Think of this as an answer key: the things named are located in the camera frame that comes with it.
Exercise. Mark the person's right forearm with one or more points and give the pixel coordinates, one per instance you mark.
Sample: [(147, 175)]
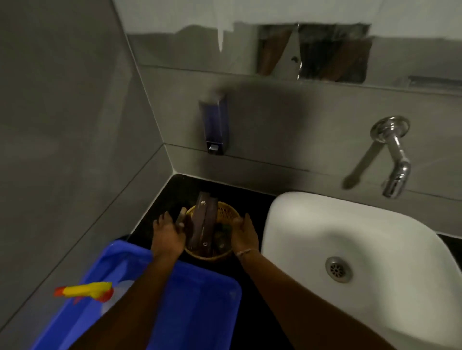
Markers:
[(296, 306)]

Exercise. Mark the round woven basket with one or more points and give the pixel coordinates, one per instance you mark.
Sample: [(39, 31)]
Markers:
[(226, 216)]

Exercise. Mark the blue plastic tub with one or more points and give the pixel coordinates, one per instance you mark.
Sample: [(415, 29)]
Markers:
[(202, 306)]

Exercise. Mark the person's left hand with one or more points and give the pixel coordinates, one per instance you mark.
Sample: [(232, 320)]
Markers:
[(166, 238)]

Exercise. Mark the wall mirror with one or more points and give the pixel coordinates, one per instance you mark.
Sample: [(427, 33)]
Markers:
[(325, 36)]

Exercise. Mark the spray bottle with yellow trigger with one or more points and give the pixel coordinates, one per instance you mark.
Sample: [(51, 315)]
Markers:
[(88, 289)]

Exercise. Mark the white ceramic sink basin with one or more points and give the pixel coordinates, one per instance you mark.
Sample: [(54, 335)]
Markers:
[(389, 252)]

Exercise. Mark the tall brown sachet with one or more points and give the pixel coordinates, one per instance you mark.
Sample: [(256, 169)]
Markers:
[(210, 223), (196, 227)]

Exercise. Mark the small dark packet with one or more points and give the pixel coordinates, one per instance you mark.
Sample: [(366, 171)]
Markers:
[(222, 236)]

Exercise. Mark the person's left forearm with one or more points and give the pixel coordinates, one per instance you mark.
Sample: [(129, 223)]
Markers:
[(137, 306)]

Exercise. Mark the person's left fingers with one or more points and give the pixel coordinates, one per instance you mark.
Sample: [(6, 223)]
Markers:
[(162, 220)]

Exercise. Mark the person's right hand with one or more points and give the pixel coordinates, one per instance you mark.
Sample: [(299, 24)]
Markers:
[(246, 236)]

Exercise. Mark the metal sink drain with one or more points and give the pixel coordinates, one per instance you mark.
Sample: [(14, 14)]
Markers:
[(338, 269)]

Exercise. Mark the blue wall soap dispenser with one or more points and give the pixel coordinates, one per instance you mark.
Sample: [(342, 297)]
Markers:
[(215, 122)]

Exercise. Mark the person's right thumb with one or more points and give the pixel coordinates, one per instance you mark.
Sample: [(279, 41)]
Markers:
[(236, 225)]

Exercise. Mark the chrome wall faucet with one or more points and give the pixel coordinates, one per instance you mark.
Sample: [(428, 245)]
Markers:
[(395, 151)]

